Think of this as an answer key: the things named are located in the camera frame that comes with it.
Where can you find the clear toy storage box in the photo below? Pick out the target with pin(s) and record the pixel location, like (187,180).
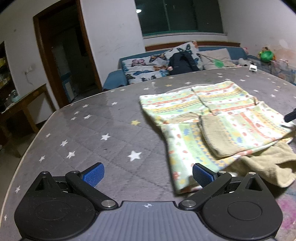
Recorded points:
(282,69)

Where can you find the green toy bowl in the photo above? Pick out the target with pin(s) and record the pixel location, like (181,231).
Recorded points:
(266,55)

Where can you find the dark wooden door frame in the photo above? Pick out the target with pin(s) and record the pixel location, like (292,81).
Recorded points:
(65,52)

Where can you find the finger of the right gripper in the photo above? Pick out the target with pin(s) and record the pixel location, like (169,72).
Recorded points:
(290,116)

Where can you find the dark window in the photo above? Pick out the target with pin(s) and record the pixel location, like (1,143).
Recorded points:
(174,16)

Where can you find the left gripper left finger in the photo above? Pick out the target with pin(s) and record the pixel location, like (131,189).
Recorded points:
(83,183)

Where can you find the butterfly print pillow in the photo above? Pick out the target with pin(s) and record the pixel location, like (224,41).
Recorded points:
(155,66)

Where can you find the grey star tablecloth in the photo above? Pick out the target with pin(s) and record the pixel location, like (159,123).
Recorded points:
(112,129)

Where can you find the dark blue backpack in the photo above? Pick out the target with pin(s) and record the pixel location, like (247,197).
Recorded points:
(182,62)

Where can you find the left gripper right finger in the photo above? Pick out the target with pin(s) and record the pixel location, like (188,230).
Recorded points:
(212,184)

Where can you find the small white box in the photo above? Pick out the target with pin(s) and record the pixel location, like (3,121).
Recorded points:
(253,68)

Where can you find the beige cushion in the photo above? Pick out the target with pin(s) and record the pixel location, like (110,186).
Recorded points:
(214,59)

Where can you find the blue sofa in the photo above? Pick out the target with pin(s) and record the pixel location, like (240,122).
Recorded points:
(238,56)

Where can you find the dark wooden side table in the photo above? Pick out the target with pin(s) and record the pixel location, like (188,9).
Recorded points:
(22,105)

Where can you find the colourful patterned baby garment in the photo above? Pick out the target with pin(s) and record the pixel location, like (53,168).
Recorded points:
(222,127)

